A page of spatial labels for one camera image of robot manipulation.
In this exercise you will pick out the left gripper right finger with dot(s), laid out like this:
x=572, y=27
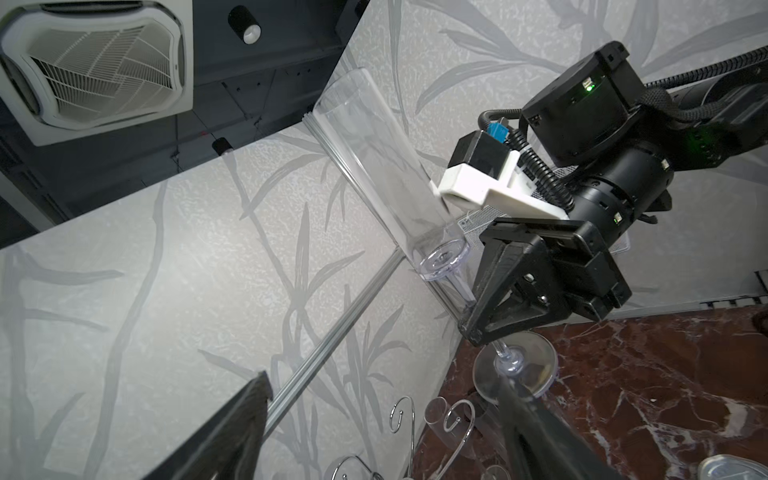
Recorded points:
x=541, y=446

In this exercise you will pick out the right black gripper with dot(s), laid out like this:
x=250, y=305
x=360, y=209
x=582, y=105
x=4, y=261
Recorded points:
x=538, y=272

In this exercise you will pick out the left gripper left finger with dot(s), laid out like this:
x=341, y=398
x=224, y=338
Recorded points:
x=227, y=446

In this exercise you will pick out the clear flute glass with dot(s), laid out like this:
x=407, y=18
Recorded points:
x=359, y=131

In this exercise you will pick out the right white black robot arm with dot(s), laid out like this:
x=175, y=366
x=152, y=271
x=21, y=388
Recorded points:
x=591, y=154

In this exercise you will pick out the black ceiling spotlight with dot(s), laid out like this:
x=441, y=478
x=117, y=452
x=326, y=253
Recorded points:
x=244, y=25
x=222, y=146

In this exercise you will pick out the white ceiling air vent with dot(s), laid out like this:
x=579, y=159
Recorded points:
x=73, y=69

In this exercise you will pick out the aluminium frame crossbar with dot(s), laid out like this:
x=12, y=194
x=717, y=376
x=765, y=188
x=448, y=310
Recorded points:
x=301, y=379

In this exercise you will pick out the white wire mesh basket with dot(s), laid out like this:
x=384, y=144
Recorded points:
x=475, y=222

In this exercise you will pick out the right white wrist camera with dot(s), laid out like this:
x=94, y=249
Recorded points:
x=484, y=170

